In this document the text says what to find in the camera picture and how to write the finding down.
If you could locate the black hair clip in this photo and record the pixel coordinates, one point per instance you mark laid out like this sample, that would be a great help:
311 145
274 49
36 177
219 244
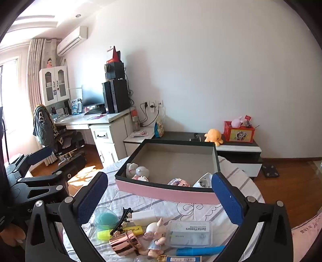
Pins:
123 216

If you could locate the white striped bedsheet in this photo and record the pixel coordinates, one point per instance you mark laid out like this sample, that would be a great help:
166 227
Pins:
176 209

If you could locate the white wall outlet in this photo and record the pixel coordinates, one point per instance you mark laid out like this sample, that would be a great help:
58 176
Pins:
152 103
144 104
160 103

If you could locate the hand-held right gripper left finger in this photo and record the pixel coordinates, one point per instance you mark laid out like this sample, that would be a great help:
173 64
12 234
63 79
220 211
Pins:
91 199

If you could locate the white side table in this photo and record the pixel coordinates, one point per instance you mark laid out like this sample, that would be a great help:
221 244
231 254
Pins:
133 148

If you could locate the white air conditioner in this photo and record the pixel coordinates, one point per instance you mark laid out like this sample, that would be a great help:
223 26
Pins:
71 41

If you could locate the pig doll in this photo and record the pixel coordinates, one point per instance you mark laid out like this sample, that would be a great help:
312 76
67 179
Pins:
154 228

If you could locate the pink plush toy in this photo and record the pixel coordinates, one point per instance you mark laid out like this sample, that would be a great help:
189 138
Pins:
236 122

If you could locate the white ceramic dish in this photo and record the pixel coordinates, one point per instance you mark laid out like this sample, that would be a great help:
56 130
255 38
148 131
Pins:
202 181

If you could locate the yellow highlighter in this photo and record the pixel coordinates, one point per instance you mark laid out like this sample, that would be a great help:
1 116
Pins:
103 234

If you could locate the black speaker box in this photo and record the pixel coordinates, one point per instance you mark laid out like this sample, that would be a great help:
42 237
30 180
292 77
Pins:
114 70

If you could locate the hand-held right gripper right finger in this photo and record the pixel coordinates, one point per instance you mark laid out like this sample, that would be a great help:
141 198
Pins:
226 199

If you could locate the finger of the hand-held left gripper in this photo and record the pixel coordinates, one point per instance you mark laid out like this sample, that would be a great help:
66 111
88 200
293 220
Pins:
40 153
71 165

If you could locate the pink storage box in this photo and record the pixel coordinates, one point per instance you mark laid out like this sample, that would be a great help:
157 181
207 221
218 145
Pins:
163 194

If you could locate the small doll figure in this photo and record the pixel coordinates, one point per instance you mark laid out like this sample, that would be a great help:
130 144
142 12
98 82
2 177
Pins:
49 63

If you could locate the rose gold cup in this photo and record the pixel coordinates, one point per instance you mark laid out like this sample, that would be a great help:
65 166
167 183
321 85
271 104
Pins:
123 244

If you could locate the clear dental flosser box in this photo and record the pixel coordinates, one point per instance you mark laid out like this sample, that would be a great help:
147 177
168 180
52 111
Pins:
191 234

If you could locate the black bathroom scale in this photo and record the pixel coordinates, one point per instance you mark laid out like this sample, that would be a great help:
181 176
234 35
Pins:
270 171

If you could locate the white desk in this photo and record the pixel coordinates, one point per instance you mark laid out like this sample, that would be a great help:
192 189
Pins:
110 136

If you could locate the blue snack bag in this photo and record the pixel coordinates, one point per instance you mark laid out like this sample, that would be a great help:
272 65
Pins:
159 129

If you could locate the pink printed cloth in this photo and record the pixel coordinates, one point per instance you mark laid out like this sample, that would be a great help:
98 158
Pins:
304 234

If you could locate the black computer tower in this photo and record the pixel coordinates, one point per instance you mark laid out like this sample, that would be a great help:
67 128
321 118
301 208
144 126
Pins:
117 95

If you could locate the white charger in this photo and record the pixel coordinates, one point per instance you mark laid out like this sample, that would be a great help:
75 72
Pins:
143 215

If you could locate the yellow plush octopus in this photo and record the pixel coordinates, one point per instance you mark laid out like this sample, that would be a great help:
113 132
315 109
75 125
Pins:
213 136

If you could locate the black office chair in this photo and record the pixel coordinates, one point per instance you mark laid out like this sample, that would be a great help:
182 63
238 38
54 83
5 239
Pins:
70 141

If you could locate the gold blue small carton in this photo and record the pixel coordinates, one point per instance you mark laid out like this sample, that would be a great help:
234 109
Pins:
181 259

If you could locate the teal silicone brush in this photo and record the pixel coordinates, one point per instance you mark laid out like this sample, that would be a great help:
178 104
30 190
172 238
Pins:
105 219

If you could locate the blue white carton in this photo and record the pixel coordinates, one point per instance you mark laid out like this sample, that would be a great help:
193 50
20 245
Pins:
76 105

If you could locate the white glass-door cabinet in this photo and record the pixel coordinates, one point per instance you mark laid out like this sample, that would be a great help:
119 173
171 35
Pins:
54 83

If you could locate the red triangular calendar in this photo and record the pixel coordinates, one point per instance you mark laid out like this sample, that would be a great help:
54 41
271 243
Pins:
114 56

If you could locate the dark jacket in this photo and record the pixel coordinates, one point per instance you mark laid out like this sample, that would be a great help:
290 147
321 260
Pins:
44 126

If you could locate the pink patterned packet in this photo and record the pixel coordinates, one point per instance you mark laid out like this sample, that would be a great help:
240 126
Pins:
178 182

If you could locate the white plush toy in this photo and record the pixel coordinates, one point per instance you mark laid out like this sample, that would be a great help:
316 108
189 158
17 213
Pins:
132 170

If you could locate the black computer monitor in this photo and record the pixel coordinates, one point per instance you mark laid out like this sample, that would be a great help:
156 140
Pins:
93 97

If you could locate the orange bottle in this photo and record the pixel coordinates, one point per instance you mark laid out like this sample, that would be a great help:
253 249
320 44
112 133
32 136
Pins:
134 113

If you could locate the blue highlighter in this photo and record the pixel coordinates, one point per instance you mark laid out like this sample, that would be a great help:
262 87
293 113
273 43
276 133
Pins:
198 250

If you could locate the red white packet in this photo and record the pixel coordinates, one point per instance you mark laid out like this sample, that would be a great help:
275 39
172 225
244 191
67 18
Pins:
247 120

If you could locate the red printed box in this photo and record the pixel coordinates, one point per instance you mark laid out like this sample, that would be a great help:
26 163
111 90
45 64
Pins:
239 134

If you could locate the person's left hand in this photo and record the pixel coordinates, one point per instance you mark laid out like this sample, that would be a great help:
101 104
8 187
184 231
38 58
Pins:
15 238

